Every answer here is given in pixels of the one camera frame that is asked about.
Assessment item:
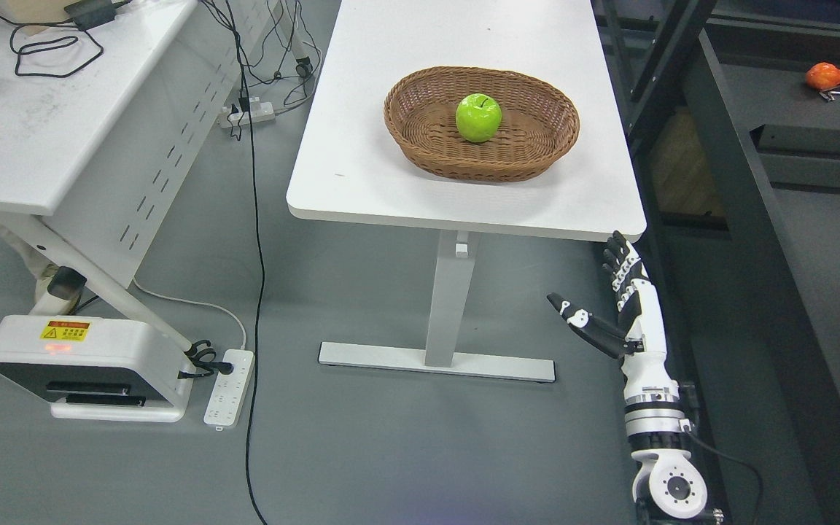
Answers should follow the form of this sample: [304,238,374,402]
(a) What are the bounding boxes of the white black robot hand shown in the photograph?
[547,230,666,361]

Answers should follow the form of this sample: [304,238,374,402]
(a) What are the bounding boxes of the green apple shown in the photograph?
[454,93,502,144]

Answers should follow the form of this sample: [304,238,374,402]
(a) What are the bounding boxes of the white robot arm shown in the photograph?
[621,352,726,524]

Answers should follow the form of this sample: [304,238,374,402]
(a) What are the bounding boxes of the white robot base unit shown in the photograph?
[0,315,194,422]

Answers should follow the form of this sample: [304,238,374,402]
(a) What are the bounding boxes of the black metal shelf rack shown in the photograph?
[593,1,840,524]

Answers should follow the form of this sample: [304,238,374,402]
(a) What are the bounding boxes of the brown wicker basket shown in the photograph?
[384,66,580,182]

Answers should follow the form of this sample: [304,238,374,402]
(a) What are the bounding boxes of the orange toy fruit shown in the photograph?
[804,62,840,92]

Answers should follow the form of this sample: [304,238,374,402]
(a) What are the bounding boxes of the white standing desk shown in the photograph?
[286,1,647,382]

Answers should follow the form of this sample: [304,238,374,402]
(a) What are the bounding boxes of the white floor power strip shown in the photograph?
[203,349,254,432]

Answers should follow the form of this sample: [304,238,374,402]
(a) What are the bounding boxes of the white far power strip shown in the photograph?
[217,97,276,128]

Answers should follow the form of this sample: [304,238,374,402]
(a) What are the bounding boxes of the white folding table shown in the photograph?
[0,0,282,358]

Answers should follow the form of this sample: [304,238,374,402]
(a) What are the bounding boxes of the black power adapter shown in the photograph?
[63,0,131,31]

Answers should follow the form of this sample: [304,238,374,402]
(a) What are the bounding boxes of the long black floor cable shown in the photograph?
[201,0,269,525]

